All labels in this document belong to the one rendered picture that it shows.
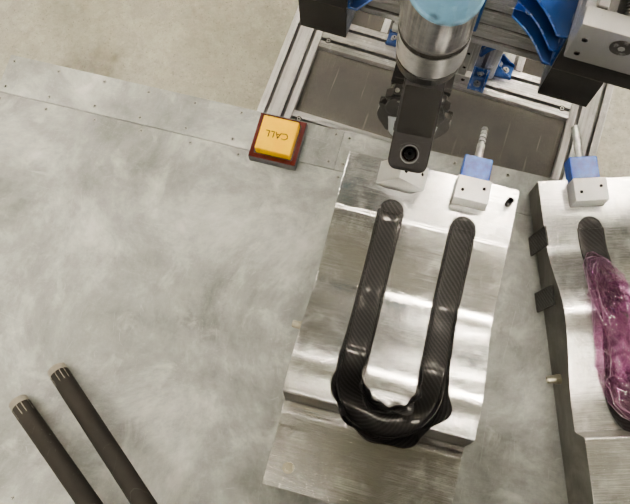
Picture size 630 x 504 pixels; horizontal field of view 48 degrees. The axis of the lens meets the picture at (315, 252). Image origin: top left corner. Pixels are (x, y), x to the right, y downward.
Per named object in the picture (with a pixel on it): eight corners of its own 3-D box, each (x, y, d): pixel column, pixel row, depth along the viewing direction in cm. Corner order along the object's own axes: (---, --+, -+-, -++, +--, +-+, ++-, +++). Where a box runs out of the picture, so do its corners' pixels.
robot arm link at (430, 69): (464, 68, 71) (384, 50, 72) (457, 90, 75) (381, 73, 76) (479, 3, 73) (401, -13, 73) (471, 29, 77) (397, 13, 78)
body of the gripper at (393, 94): (456, 73, 89) (474, 17, 77) (441, 134, 87) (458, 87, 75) (396, 60, 90) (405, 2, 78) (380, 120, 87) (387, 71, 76)
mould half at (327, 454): (348, 172, 117) (350, 138, 104) (506, 209, 114) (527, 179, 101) (266, 481, 105) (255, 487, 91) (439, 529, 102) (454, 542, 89)
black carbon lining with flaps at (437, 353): (378, 200, 108) (381, 178, 99) (482, 225, 106) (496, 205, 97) (320, 429, 100) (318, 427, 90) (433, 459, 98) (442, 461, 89)
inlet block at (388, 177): (395, 105, 109) (419, 96, 105) (418, 119, 112) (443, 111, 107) (375, 183, 106) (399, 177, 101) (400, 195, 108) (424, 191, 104)
